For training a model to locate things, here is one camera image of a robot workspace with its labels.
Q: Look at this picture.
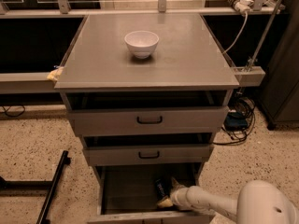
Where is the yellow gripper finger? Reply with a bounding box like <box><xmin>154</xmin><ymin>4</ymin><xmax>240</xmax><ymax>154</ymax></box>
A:
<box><xmin>157</xmin><ymin>197</ymin><xmax>173</xmax><ymax>208</ymax></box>
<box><xmin>171</xmin><ymin>177</ymin><xmax>183</xmax><ymax>189</ymax></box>

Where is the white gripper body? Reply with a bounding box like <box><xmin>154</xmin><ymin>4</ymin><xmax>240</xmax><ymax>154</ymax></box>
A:
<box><xmin>170</xmin><ymin>186</ymin><xmax>193</xmax><ymax>209</ymax></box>

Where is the blue pepsi can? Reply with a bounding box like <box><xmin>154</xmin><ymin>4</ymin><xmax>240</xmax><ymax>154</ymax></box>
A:
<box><xmin>154</xmin><ymin>178</ymin><xmax>169</xmax><ymax>200</ymax></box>

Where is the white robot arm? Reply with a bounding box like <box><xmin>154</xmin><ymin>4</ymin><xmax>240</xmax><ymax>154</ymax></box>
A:
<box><xmin>155</xmin><ymin>177</ymin><xmax>299</xmax><ymax>224</ymax></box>

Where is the middle grey drawer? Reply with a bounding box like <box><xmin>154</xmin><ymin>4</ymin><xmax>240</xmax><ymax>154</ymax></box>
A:
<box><xmin>83</xmin><ymin>144</ymin><xmax>213</xmax><ymax>166</ymax></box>

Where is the grey drawer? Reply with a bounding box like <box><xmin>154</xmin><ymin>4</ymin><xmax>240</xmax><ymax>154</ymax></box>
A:
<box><xmin>87</xmin><ymin>163</ymin><xmax>215</xmax><ymax>224</ymax></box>
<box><xmin>67</xmin><ymin>106</ymin><xmax>228</xmax><ymax>136</ymax></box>
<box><xmin>83</xmin><ymin>144</ymin><xmax>213</xmax><ymax>166</ymax></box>

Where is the bottom grey drawer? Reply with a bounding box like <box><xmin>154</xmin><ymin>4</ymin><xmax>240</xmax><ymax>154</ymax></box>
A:
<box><xmin>87</xmin><ymin>163</ymin><xmax>215</xmax><ymax>224</ymax></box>

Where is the top grey drawer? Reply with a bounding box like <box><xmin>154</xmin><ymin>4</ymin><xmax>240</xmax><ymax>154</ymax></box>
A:
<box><xmin>67</xmin><ymin>106</ymin><xmax>228</xmax><ymax>136</ymax></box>

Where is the grey drawer cabinet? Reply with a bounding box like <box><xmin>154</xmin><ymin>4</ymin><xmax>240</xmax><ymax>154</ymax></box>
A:
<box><xmin>53</xmin><ymin>13</ymin><xmax>240</xmax><ymax>224</ymax></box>

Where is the blue box on floor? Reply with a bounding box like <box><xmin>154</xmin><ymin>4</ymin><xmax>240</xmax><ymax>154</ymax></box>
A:
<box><xmin>224</xmin><ymin>112</ymin><xmax>249</xmax><ymax>131</ymax></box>

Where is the black metal floor stand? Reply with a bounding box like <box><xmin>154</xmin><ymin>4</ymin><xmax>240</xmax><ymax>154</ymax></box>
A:
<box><xmin>0</xmin><ymin>150</ymin><xmax>71</xmax><ymax>224</ymax></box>

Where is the dark grey side cabinet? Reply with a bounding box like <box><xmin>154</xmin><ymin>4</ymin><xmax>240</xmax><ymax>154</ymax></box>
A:
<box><xmin>258</xmin><ymin>0</ymin><xmax>299</xmax><ymax>130</ymax></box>

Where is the white ceramic bowl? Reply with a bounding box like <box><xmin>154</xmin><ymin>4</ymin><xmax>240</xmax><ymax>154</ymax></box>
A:
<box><xmin>124</xmin><ymin>31</ymin><xmax>160</xmax><ymax>59</ymax></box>

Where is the yellow foam corner pad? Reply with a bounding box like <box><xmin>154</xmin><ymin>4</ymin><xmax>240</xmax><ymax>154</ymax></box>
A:
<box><xmin>47</xmin><ymin>67</ymin><xmax>64</xmax><ymax>82</ymax></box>

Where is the white power strip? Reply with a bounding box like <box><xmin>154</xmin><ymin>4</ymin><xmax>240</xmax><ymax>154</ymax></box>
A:
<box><xmin>227</xmin><ymin>0</ymin><xmax>252</xmax><ymax>15</ymax></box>

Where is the thin metal pole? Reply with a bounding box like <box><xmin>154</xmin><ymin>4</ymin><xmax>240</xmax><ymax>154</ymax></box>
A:
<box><xmin>244</xmin><ymin>0</ymin><xmax>282</xmax><ymax>72</ymax></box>

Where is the black cable bundle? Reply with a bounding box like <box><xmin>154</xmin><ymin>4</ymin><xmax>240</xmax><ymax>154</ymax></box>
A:
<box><xmin>213</xmin><ymin>96</ymin><xmax>256</xmax><ymax>147</ymax></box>

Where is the black floor cable left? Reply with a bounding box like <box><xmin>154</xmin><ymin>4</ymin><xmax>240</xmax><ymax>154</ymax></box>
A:
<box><xmin>0</xmin><ymin>105</ymin><xmax>26</xmax><ymax>118</ymax></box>

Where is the white power cable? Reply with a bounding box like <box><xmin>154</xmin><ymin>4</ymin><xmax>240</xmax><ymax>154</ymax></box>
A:
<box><xmin>221</xmin><ymin>10</ymin><xmax>249</xmax><ymax>55</ymax></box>

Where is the grey horizontal rail beam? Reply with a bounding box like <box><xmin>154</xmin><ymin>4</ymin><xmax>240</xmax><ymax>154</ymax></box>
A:
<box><xmin>0</xmin><ymin>73</ymin><xmax>56</xmax><ymax>94</ymax></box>

